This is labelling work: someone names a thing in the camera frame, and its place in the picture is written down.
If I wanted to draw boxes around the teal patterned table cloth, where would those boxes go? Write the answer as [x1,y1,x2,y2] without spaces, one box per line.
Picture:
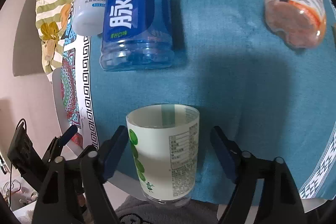
[67,0,335,203]

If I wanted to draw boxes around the small white plastic bottle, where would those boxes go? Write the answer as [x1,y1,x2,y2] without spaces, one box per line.
[72,0,106,36]

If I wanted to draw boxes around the blue label plastic cup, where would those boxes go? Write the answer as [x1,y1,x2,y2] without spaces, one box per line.
[100,0,174,71]

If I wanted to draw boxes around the orange label plastic cup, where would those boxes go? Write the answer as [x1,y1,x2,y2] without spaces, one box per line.
[265,0,326,48]

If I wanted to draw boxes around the grey bed headboard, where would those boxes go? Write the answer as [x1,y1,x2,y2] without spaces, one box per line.
[13,0,44,77]

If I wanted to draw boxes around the white green-label plastic cup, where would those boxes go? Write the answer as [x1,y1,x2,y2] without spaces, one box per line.
[126,104,200,208]

